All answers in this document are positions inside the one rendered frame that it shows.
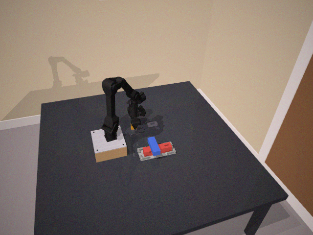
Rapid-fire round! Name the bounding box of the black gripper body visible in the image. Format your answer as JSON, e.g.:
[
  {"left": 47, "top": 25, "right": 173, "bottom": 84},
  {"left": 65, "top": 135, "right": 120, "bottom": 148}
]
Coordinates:
[{"left": 127, "top": 107, "right": 141, "bottom": 126}]

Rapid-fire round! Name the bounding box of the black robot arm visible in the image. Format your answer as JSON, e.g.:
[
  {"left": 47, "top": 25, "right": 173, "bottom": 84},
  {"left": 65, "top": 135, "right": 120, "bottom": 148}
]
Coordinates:
[{"left": 101, "top": 76, "right": 146, "bottom": 142}]

